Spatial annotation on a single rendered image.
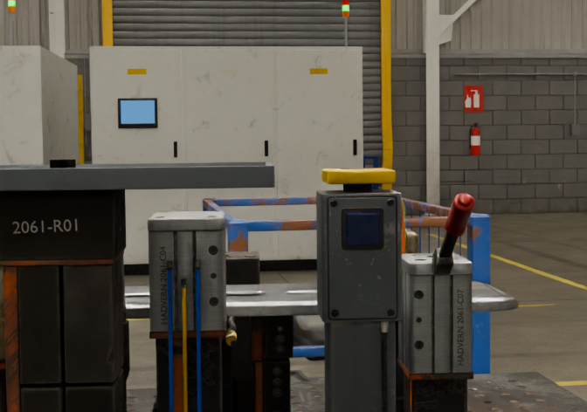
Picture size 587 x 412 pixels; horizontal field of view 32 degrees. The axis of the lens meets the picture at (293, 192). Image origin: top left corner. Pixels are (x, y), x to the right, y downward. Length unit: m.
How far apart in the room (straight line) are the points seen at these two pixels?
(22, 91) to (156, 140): 1.21
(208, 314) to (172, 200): 8.05
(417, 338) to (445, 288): 0.06
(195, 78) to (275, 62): 0.72
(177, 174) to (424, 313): 0.34
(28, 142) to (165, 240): 8.07
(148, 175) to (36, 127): 8.25
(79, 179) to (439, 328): 0.42
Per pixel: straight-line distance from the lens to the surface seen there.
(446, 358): 1.08
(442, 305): 1.07
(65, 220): 0.89
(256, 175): 0.84
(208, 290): 1.05
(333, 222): 0.88
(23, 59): 9.13
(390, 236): 0.89
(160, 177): 0.85
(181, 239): 1.04
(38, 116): 9.09
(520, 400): 1.98
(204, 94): 9.10
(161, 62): 9.10
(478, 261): 3.19
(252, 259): 1.39
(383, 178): 0.89
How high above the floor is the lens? 1.19
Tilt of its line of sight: 3 degrees down
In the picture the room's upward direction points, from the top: 1 degrees counter-clockwise
